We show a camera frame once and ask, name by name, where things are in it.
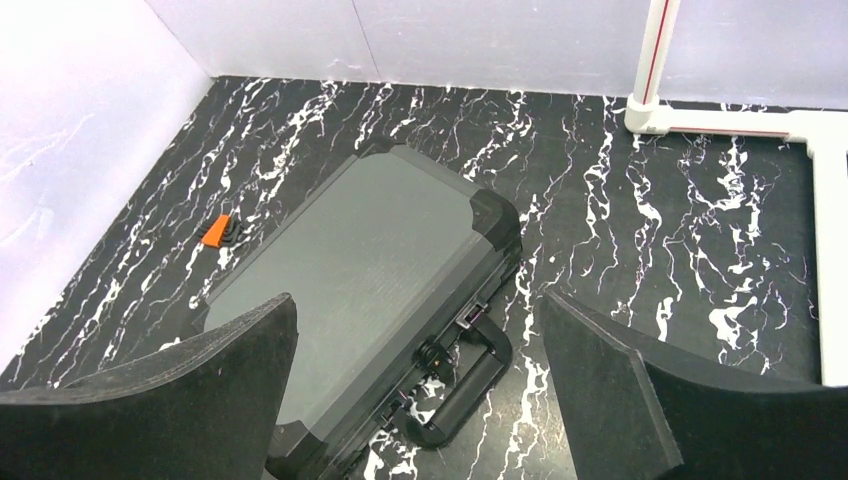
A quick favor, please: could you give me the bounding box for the white pvc pipe frame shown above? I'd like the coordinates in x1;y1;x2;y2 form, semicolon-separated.
625;1;847;387

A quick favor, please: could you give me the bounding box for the black foam-lined poker case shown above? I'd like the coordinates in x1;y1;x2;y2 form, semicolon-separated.
193;141;522;479

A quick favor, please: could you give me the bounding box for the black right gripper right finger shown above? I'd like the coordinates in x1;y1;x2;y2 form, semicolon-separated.
539;293;847;479

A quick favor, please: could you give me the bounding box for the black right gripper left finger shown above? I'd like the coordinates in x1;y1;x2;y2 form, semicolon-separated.
1;293;298;479

